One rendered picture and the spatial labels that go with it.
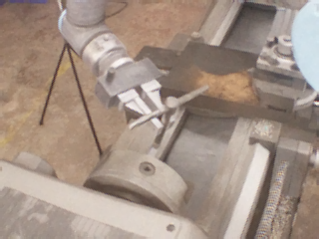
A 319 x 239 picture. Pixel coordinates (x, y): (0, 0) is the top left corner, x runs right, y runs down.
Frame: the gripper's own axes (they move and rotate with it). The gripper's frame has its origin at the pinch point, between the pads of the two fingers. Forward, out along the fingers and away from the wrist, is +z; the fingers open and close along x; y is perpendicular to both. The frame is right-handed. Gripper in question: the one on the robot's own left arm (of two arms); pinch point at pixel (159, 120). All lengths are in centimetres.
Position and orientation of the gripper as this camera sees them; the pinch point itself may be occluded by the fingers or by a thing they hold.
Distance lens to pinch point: 88.1
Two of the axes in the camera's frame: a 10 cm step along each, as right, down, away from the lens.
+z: 6.0, 7.2, -3.5
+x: 7.6, -3.7, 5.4
